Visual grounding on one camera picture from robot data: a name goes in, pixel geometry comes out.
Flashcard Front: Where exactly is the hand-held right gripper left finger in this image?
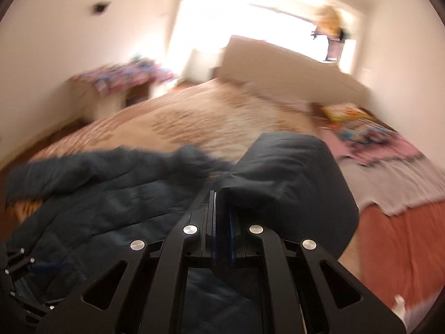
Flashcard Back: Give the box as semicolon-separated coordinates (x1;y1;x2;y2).
35;191;219;334

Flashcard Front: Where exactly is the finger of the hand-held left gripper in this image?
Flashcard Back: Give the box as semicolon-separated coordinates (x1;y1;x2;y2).
0;247;70;281
9;287;58;326

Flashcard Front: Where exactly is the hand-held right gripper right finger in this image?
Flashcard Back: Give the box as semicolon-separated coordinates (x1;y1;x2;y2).
226;212;407;334

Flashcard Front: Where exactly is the dark blue puffer jacket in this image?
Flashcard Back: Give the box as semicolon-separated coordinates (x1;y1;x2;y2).
5;132;360;334

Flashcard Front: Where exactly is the beige patterned bed blanket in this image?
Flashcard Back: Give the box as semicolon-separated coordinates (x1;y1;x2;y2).
7;78;348;216

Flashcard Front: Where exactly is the white dresser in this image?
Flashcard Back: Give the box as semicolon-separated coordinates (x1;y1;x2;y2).
70;73;157;121

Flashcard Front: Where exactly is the salmon pink blanket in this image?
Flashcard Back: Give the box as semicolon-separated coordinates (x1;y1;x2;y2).
339;200;445;315

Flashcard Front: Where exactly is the colourful printed cushion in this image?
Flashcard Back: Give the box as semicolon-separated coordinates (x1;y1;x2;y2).
322;102;393;145

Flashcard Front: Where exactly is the beige bed headboard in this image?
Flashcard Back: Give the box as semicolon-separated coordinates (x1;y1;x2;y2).
214;35;371;108

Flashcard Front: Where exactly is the pink cloth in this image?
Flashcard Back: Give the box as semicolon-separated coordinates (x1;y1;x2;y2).
320;127;423;168

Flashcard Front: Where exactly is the brown hanging garment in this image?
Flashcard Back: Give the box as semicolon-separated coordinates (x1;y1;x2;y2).
325;36;345;61

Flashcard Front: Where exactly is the yellow hanging garment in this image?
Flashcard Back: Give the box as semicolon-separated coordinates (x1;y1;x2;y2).
315;5;343;39

